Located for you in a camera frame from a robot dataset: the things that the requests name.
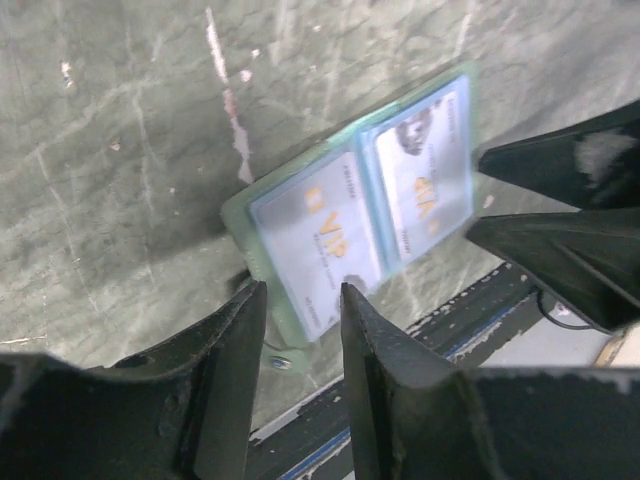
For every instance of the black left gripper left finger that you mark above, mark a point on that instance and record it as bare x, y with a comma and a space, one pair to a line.
181, 409

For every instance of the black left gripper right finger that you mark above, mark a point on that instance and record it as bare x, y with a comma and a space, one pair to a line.
530, 423

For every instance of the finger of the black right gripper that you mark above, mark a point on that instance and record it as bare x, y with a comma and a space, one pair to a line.
588, 260
590, 165

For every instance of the white VIP credit card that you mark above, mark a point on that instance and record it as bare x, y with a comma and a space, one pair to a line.
318, 234

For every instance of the green card holder wallet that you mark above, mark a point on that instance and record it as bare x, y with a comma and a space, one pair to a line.
291, 353

